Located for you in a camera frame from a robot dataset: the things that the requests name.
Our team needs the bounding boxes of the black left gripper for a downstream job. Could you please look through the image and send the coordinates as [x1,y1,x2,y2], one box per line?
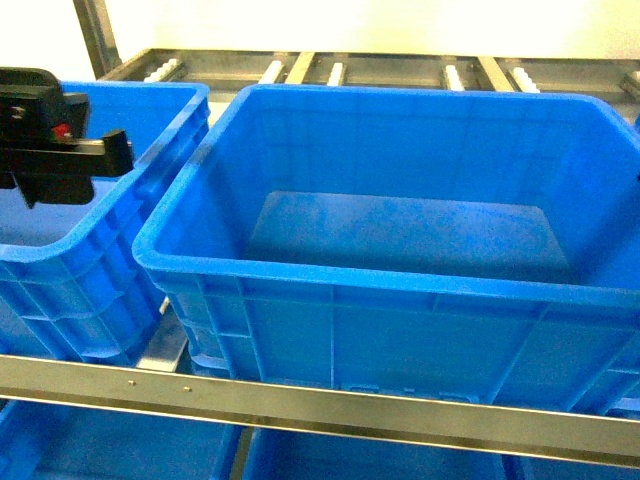
[1,67,134,208]

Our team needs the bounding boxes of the red push button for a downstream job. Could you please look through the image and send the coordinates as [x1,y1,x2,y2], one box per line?
[52,123,73,141]

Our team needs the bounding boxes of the left blue plastic crate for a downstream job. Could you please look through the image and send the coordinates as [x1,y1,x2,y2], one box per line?
[1,81,210,366]

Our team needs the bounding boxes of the stainless steel shelf rack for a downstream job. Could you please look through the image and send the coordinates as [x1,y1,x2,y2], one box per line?
[0,0,640,480]

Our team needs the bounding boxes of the lower blue plastic crate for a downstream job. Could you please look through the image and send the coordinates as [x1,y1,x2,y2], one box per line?
[243,429,507,479]

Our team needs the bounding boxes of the large blue plastic crate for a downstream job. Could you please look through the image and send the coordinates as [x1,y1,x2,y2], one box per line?
[131,83,640,416]

